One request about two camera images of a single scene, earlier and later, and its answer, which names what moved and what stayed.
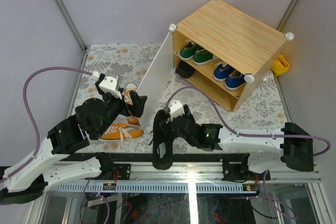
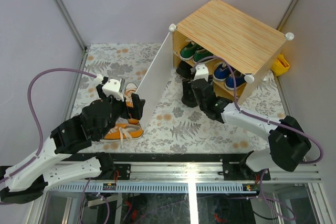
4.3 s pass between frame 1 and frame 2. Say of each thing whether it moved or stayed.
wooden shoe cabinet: stayed
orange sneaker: stayed
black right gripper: moved
